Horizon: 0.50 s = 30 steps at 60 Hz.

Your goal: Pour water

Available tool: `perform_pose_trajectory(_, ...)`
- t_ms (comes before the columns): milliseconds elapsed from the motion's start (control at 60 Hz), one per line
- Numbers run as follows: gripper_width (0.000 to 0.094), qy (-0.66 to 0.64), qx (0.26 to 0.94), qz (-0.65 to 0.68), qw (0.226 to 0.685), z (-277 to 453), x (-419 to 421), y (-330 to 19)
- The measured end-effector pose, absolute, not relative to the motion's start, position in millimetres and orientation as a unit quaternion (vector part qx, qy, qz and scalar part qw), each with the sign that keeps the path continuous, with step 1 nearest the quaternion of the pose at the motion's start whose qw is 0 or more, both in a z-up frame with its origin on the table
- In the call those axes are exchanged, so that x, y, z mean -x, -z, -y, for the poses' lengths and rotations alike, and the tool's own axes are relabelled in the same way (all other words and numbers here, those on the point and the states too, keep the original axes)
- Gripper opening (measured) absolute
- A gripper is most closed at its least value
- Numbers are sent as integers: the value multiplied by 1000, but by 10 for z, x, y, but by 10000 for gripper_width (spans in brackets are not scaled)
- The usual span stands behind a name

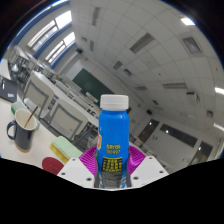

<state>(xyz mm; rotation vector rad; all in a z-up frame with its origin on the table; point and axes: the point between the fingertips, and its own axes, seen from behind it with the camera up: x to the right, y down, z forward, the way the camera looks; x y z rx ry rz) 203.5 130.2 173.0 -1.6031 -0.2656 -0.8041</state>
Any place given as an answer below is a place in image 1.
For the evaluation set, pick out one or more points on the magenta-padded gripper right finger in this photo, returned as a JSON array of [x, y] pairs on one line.
[[146, 168]]

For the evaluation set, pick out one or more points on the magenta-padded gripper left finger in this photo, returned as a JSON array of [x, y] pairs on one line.
[[77, 170]]

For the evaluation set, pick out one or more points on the blue bottle with white cap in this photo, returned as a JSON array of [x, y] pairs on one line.
[[113, 130]]

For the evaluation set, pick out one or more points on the green and yellow sponge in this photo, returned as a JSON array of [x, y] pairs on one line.
[[65, 146]]

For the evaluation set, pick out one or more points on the group of classroom chairs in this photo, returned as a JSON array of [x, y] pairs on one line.
[[68, 120]]

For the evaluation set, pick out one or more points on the dark blue mug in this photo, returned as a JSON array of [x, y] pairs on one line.
[[23, 138]]

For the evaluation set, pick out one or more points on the wooden stir stick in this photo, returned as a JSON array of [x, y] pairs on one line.
[[31, 116]]

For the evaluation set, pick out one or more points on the dark green chalkboard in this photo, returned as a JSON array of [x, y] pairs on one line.
[[91, 83]]

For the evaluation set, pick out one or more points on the group of white classroom desks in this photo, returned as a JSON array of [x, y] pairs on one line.
[[50, 83]]

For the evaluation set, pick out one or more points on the group of ceiling lights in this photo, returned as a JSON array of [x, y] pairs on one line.
[[141, 42]]

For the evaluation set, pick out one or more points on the row of windows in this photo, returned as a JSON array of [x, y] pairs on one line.
[[63, 19]]

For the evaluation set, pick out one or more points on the group of blue curtains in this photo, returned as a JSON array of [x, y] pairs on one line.
[[40, 20]]

